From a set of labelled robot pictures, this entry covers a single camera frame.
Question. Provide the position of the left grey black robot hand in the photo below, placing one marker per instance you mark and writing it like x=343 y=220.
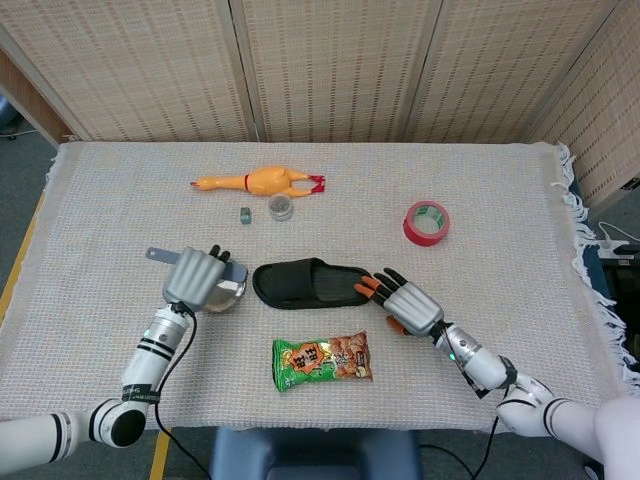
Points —
x=192 y=277

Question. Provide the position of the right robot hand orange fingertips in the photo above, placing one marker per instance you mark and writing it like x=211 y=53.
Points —
x=412 y=307

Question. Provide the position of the black slipper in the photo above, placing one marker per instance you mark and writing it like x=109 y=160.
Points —
x=285 y=282

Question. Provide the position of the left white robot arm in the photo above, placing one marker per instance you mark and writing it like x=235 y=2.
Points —
x=150 y=357

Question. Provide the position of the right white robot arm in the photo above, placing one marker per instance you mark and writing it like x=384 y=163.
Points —
x=530 y=400

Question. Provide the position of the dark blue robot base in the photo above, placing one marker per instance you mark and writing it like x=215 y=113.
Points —
x=315 y=450

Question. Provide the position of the red tape roll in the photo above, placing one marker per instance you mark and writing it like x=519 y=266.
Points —
x=422 y=235

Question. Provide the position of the small green eraser block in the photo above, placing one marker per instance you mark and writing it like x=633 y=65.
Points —
x=245 y=216

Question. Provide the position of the beige woven tablecloth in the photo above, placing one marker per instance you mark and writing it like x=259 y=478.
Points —
x=500 y=300

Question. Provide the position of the green snack bag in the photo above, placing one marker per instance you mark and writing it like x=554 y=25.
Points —
x=320 y=362

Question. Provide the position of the small clear plastic jar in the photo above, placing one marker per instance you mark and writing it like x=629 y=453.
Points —
x=280 y=207

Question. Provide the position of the yellow rubber chicken toy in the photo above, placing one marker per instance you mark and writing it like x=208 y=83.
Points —
x=267 y=181

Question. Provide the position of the white power strip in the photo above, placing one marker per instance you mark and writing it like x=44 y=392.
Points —
x=614 y=246

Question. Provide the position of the black equipment box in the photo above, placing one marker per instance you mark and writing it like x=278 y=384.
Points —
x=622 y=277

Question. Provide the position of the brown wooden cabinet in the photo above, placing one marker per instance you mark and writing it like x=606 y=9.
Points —
x=30 y=102

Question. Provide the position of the bamboo folding screen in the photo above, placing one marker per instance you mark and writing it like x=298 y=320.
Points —
x=325 y=70

